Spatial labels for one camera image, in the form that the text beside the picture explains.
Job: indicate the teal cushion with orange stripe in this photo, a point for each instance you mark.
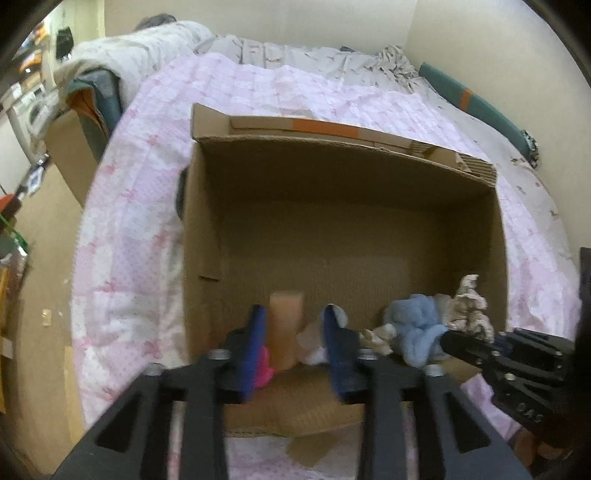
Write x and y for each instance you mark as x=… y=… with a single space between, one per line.
x=485 y=110

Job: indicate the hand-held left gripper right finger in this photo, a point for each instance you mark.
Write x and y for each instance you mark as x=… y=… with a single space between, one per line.
x=337 y=355

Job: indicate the black white patterned item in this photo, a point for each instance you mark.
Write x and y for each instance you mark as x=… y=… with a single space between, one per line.
x=531 y=147

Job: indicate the folded teal orange blankets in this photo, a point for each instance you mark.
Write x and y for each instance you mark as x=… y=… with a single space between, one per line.
x=97 y=110

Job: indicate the pink bow print blanket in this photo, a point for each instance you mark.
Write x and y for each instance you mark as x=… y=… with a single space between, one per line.
x=138 y=230

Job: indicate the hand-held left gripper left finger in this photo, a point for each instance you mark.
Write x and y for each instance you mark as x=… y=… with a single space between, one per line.
x=254 y=350

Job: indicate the light blue plush cloth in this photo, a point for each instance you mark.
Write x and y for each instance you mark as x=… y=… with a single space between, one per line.
x=415 y=323

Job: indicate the pink rubber duck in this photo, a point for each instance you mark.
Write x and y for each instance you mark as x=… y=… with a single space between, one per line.
x=265 y=369

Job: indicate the black hanging garment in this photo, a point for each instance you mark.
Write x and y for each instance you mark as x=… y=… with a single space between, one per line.
x=64 y=41

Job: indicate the white washing machine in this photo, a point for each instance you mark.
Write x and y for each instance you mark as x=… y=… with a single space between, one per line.
x=34 y=117

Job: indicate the white crumpled duvet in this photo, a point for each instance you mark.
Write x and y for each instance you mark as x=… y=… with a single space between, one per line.
x=129 y=50

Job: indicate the white plush ball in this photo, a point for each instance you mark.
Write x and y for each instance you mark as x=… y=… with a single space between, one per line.
x=314 y=356

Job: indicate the person's right hand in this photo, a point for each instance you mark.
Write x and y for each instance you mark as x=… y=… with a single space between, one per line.
x=526 y=447

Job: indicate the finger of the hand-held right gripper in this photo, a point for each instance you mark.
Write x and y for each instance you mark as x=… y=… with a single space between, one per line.
x=503 y=342
x=466 y=348

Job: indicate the dark cloth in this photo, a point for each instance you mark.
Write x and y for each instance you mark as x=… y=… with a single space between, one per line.
x=157 y=22

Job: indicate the black cloth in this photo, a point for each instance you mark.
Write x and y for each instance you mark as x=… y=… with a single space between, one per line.
x=180 y=194

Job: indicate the brown cardboard box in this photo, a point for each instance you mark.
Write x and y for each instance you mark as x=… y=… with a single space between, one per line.
x=346 y=230

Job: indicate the peach foam cylinder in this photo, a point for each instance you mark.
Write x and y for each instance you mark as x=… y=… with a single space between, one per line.
x=286 y=327

